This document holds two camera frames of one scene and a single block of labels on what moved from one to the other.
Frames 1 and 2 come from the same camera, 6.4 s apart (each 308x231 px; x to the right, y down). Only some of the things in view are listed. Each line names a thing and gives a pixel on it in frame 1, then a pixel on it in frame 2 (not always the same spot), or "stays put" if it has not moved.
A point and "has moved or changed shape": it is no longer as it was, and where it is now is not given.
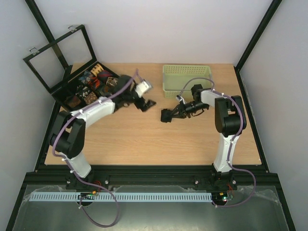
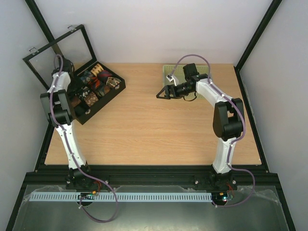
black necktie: (166, 115) has moved or changed shape
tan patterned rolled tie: (96, 69) stays put
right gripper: (180, 109) → (170, 91)
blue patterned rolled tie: (85, 77) stays put
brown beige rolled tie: (111, 81) stays put
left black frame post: (39, 17) stays put
